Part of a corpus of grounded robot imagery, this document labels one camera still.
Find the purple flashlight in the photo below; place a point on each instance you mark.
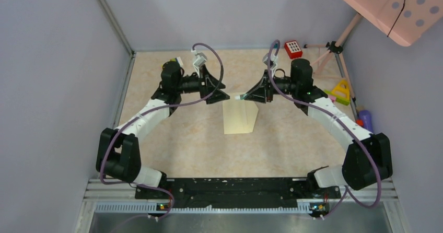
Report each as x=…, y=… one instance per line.
x=364, y=119

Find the red toy block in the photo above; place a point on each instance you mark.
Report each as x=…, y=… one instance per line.
x=293, y=49

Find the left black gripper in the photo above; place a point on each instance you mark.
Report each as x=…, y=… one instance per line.
x=210, y=82

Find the pink wooden tripod stand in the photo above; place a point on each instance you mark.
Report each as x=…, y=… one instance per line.
x=334, y=49

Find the pink dotted board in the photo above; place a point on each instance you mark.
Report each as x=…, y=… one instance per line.
x=403, y=21

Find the pale yellow envelope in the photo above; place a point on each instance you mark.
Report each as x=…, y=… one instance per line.
x=239, y=116

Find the green toy brick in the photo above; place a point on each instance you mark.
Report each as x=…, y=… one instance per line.
x=337, y=98

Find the aluminium frame rail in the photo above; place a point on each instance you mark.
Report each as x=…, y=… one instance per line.
x=112, y=20

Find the yellow triangular toy block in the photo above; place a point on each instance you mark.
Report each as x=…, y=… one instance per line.
x=342, y=89

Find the stacked colourful toy bricks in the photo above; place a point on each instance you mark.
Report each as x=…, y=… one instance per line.
x=178, y=60

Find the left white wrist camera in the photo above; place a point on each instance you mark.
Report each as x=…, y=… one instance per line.
x=199, y=60

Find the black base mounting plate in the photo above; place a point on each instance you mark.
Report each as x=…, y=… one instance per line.
x=237, y=192

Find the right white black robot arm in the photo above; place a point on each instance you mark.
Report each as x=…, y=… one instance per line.
x=367, y=154

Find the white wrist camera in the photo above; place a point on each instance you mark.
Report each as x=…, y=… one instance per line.
x=271, y=60
x=199, y=60

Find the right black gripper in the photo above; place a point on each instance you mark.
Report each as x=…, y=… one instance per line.
x=261, y=92

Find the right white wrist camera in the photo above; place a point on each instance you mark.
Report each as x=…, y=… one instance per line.
x=271, y=60

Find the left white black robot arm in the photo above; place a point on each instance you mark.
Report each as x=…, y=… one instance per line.
x=118, y=151

